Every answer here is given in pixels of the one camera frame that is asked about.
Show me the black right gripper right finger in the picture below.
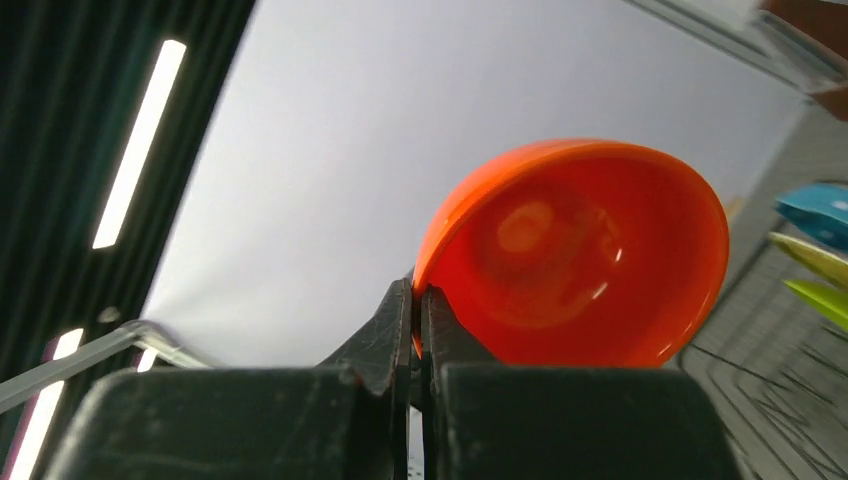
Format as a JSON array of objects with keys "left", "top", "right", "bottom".
[{"left": 420, "top": 287, "right": 742, "bottom": 479}]

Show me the yellow woven pattern plate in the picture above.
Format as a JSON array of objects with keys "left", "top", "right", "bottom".
[{"left": 767, "top": 232, "right": 847, "bottom": 290}]

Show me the orange bowl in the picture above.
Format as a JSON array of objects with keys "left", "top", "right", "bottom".
[{"left": 412, "top": 138, "right": 730, "bottom": 368}]

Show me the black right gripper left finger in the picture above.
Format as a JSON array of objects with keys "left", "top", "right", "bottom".
[{"left": 45, "top": 279, "right": 413, "bottom": 479}]

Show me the black wire dish rack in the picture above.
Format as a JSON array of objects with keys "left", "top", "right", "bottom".
[{"left": 676, "top": 248, "right": 847, "bottom": 479}]

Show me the blue polka dot plate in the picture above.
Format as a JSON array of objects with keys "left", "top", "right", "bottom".
[{"left": 775, "top": 183, "right": 847, "bottom": 253}]

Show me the brown metronome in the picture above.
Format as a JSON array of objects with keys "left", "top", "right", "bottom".
[{"left": 753, "top": 1, "right": 847, "bottom": 122}]

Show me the lime green plate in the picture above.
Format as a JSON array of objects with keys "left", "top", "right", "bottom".
[{"left": 784, "top": 280, "right": 847, "bottom": 331}]

